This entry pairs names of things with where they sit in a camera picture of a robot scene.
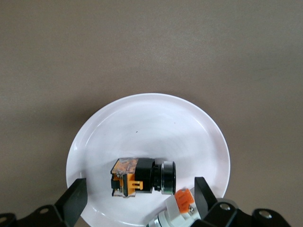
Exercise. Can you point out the pink round plate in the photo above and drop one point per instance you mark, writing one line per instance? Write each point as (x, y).
(146, 132)

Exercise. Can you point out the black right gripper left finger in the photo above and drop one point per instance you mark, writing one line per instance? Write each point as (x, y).
(71, 201)

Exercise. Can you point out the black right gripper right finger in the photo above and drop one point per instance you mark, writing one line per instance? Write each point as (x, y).
(213, 212)

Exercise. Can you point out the orange black push-button switch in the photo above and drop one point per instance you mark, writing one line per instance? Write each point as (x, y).
(142, 175)

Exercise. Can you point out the small white green item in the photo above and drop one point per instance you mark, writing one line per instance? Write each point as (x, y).
(175, 208)

